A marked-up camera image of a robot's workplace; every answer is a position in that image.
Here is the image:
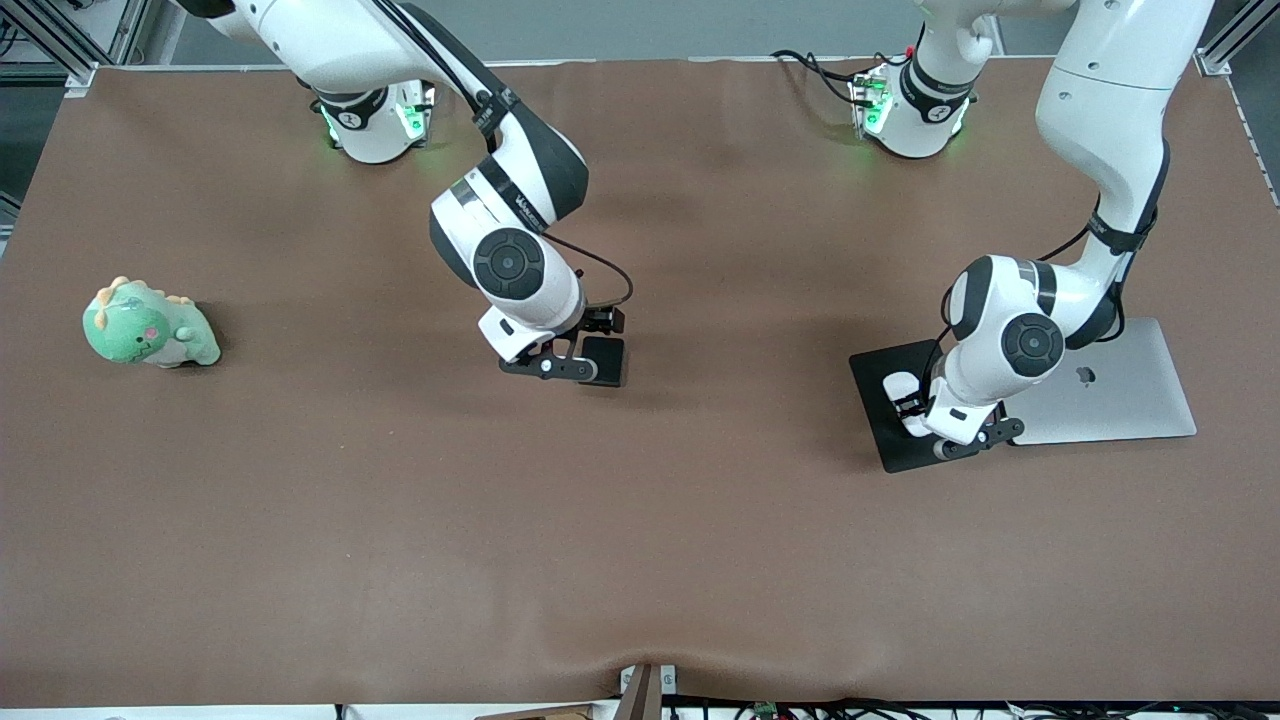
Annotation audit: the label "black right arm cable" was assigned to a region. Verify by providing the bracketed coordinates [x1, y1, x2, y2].
[375, 0, 634, 313]

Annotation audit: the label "silver apple laptop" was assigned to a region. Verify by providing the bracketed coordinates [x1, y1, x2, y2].
[1000, 318, 1198, 447]

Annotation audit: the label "green dinosaur plush toy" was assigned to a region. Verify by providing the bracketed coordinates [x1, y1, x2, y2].
[82, 277, 222, 369]

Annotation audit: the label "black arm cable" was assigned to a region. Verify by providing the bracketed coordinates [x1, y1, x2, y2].
[915, 140, 1166, 401]
[375, 0, 634, 313]

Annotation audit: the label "black mouse pad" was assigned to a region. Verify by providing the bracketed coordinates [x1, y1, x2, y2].
[849, 339, 980, 474]

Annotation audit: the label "black left base cables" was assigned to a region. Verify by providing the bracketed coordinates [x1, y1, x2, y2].
[772, 48, 881, 106]

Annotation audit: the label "aluminium frame profile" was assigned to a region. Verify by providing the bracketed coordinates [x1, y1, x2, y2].
[0, 0, 101, 96]
[1195, 0, 1280, 76]

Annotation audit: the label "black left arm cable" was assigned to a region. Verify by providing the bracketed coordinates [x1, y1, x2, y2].
[915, 140, 1166, 401]

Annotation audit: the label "white computer mouse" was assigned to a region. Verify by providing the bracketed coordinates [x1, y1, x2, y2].
[883, 372, 933, 438]

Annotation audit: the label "brown table cover sheet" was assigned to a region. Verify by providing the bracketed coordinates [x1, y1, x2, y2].
[0, 55, 1280, 706]

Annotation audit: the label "metal clamp bracket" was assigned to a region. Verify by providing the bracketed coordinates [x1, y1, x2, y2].
[618, 663, 678, 698]

